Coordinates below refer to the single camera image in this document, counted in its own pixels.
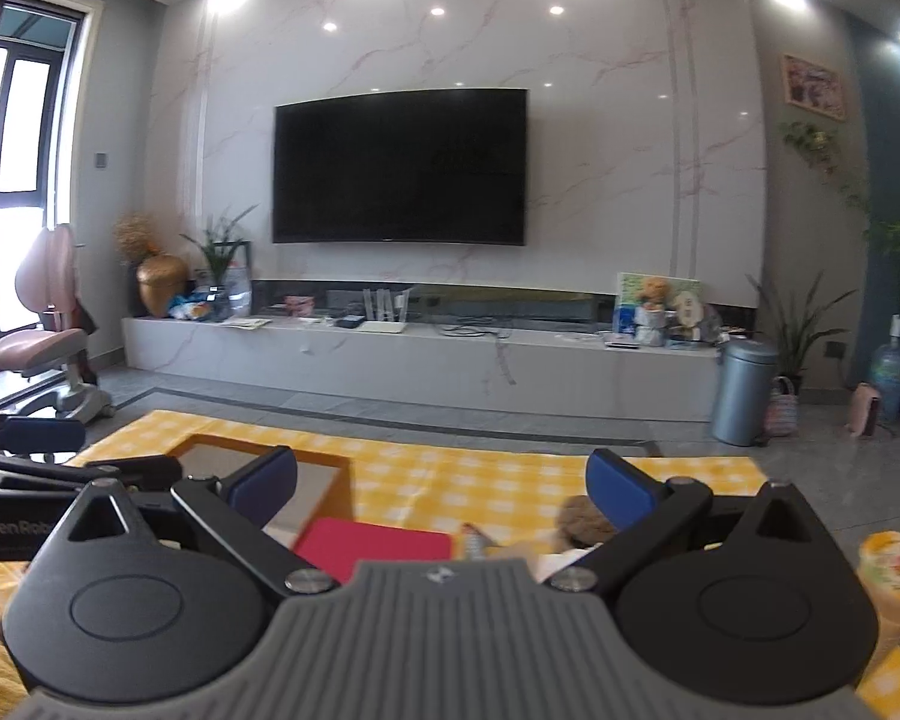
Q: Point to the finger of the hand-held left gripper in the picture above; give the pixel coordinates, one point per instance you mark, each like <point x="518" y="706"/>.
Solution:
<point x="41" y="433"/>
<point x="82" y="472"/>

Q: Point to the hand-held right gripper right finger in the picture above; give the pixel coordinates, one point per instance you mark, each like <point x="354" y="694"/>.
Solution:
<point x="616" y="481"/>

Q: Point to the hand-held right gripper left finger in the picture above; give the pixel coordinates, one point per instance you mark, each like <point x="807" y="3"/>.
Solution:
<point x="264" y="481"/>

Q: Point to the brown plush toy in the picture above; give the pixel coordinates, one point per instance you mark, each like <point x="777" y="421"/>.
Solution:
<point x="579" y="521"/>

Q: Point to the orange-rimmed white box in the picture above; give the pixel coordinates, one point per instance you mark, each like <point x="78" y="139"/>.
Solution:
<point x="337" y="499"/>

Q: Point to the pink office chair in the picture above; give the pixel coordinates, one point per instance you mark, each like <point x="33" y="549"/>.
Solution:
<point x="37" y="341"/>

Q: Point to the red flat box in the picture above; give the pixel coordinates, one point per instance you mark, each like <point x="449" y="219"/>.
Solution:
<point x="375" y="547"/>

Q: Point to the grey metal trash can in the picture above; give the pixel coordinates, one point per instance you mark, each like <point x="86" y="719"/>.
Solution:
<point x="742" y="394"/>

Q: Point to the yellow checked tablecloth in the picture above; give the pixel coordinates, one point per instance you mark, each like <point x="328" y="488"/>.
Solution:
<point x="450" y="480"/>

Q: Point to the woven basket bag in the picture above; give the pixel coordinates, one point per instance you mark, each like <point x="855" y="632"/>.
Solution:
<point x="781" y="409"/>

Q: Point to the gold vase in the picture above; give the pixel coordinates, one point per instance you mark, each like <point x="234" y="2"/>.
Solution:
<point x="161" y="286"/>

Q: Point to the grey marble television cabinet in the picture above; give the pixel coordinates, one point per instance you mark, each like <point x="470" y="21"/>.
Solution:
<point x="420" y="367"/>

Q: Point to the white router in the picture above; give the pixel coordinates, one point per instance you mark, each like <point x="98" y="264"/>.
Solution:
<point x="382" y="326"/>

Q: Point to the teddy bear painting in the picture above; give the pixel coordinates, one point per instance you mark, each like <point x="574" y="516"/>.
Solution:
<point x="682" y="283"/>

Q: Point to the dried flower bunch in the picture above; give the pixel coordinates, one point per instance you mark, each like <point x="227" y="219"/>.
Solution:
<point x="133" y="236"/>

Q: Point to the green plant in glass vase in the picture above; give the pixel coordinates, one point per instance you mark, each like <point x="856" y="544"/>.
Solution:
<point x="221" y="255"/>

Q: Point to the long-leaf potted plant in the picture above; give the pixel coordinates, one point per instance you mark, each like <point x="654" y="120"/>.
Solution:
<point x="795" y="330"/>

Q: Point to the pink stool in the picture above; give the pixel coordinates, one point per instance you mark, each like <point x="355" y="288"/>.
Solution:
<point x="864" y="409"/>

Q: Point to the large water bottle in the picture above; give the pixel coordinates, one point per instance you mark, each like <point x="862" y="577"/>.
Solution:
<point x="889" y="379"/>

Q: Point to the glass balcony door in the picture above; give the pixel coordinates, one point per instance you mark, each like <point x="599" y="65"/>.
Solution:
<point x="22" y="135"/>

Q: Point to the hanging vine plant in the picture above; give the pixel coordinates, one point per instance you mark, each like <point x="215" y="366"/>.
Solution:
<point x="817" y="142"/>

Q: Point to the black wall television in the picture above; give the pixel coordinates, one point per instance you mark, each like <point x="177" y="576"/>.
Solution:
<point x="401" y="165"/>

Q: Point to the framed wall picture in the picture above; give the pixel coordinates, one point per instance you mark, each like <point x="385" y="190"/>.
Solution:
<point x="814" y="86"/>

